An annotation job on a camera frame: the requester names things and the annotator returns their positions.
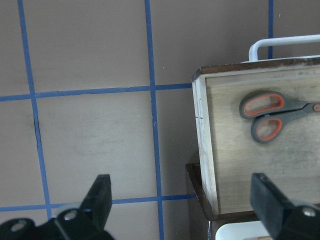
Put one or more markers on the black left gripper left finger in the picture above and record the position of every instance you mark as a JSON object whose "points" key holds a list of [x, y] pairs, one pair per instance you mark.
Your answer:
{"points": [[87, 222]]}

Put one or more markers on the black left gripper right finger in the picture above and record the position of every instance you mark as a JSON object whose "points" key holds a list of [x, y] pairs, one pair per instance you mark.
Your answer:
{"points": [[283, 218]]}

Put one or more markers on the wooden drawer with white handle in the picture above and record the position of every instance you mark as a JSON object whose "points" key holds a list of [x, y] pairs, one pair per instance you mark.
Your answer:
{"points": [[228, 154]]}

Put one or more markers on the orange grey scissors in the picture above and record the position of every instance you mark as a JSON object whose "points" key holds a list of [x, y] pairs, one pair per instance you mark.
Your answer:
{"points": [[271, 111]]}

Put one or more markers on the white foam tray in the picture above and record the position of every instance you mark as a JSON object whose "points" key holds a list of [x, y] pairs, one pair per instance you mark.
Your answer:
{"points": [[253, 230]]}

